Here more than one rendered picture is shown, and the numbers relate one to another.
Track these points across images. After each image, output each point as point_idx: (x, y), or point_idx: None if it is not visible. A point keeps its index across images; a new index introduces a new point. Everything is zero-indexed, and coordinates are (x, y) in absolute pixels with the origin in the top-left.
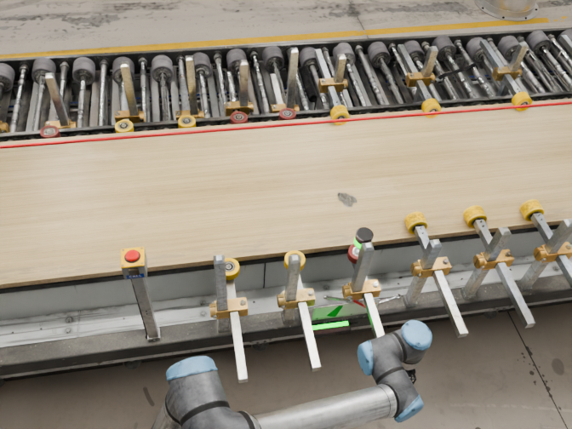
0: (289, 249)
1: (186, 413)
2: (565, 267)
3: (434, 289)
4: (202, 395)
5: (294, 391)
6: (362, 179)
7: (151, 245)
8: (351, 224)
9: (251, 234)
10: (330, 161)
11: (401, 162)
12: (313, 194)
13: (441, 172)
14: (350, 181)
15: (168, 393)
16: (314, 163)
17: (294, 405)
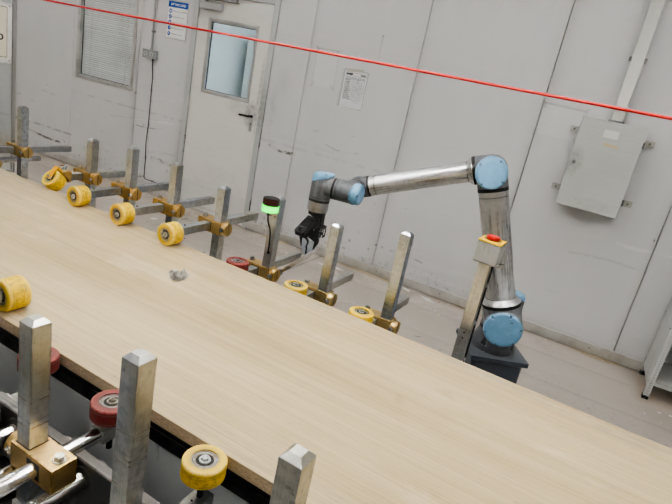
0: (290, 290)
1: (505, 161)
2: (141, 186)
3: None
4: (495, 155)
5: None
6: (130, 273)
7: (428, 364)
8: (209, 269)
9: (310, 313)
10: (122, 296)
11: (63, 257)
12: (199, 294)
13: (55, 237)
14: (145, 279)
15: (507, 181)
16: (141, 305)
17: (436, 171)
